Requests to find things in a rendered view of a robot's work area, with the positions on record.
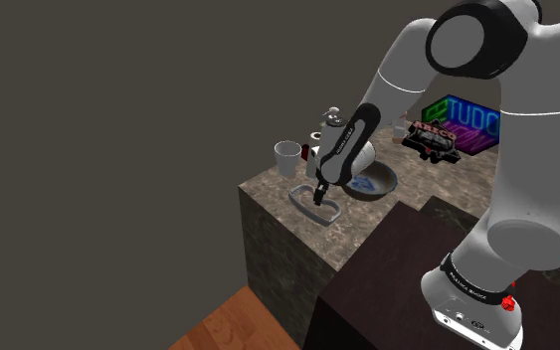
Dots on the dark red small container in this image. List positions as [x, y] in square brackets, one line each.
[305, 151]

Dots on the small pale jar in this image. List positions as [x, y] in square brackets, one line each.
[399, 133]

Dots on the grey cup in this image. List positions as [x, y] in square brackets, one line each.
[287, 156]

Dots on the black figure with red lettering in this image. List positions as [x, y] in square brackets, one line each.
[430, 140]

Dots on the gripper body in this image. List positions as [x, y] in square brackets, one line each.
[321, 190]

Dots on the bowl with blue pattern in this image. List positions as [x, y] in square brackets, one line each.
[379, 180]

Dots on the box with neon lettering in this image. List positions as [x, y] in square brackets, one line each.
[473, 127]

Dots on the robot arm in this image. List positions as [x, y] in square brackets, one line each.
[531, 169]

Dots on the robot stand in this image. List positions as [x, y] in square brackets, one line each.
[386, 271]

